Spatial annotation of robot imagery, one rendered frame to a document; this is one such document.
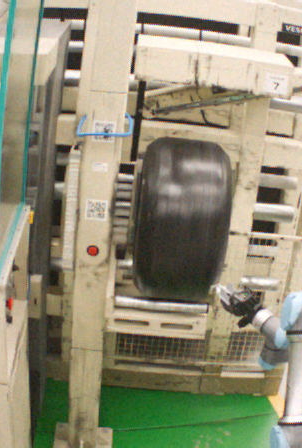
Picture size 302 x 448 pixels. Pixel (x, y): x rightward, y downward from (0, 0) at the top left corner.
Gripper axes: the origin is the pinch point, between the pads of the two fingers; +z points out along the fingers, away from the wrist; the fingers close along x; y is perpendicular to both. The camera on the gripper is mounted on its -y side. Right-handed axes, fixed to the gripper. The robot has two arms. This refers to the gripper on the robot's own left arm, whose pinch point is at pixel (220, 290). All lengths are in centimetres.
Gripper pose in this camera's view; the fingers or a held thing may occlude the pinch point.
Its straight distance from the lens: 273.0
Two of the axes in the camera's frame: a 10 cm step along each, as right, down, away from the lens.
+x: -7.7, 4.8, -4.2
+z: -6.3, -5.0, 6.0
